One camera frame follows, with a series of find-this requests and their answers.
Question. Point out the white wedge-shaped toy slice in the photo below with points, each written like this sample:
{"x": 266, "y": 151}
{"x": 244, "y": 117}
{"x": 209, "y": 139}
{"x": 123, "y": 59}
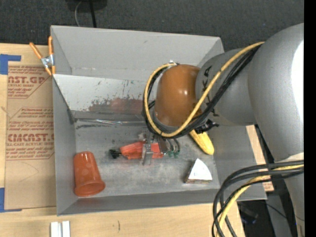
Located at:
{"x": 200, "y": 170}

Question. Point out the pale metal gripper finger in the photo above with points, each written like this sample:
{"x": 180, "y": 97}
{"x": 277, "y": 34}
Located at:
{"x": 143, "y": 135}
{"x": 147, "y": 154}

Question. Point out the brown cardboard board red print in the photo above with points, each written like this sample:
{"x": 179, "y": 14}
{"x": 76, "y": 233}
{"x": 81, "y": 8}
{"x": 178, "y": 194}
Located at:
{"x": 27, "y": 122}

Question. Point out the orange tool with black tip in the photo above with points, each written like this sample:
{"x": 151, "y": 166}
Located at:
{"x": 132, "y": 150}

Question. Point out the yellow toy corn cob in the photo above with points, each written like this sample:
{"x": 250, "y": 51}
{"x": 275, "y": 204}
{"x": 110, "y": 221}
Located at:
{"x": 203, "y": 142}

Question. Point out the orange plastic cup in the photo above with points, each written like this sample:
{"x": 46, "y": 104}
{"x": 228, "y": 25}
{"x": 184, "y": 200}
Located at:
{"x": 87, "y": 175}

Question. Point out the grey metal bin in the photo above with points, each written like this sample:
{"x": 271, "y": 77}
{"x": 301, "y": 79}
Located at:
{"x": 128, "y": 176}

